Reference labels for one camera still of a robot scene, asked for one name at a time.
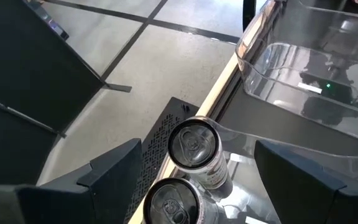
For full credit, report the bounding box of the white Celsius drink can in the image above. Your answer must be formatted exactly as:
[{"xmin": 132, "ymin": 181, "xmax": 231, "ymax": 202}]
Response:
[
  {"xmin": 142, "ymin": 177, "xmax": 220, "ymax": 224},
  {"xmin": 167, "ymin": 117, "xmax": 233, "ymax": 200}
]

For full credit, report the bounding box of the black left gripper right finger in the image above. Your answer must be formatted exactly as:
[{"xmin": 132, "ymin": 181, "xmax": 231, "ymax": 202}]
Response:
[{"xmin": 254, "ymin": 139, "xmax": 358, "ymax": 224}]

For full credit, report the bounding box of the black perforated metal box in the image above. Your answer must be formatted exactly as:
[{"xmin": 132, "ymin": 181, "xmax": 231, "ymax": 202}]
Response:
[{"xmin": 124, "ymin": 96, "xmax": 200, "ymax": 224}]

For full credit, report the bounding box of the black folding screen panel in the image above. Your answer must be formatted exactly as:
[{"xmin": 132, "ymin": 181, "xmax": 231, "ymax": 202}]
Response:
[{"xmin": 0, "ymin": 0, "xmax": 133, "ymax": 186}]

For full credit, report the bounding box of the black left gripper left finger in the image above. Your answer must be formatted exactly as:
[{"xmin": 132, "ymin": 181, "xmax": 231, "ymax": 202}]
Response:
[{"xmin": 0, "ymin": 138, "xmax": 144, "ymax": 224}]

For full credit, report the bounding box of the clear plastic storage bin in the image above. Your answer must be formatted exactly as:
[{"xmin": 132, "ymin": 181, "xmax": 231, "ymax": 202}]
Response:
[
  {"xmin": 163, "ymin": 115, "xmax": 358, "ymax": 224},
  {"xmin": 235, "ymin": 0, "xmax": 358, "ymax": 141}
]

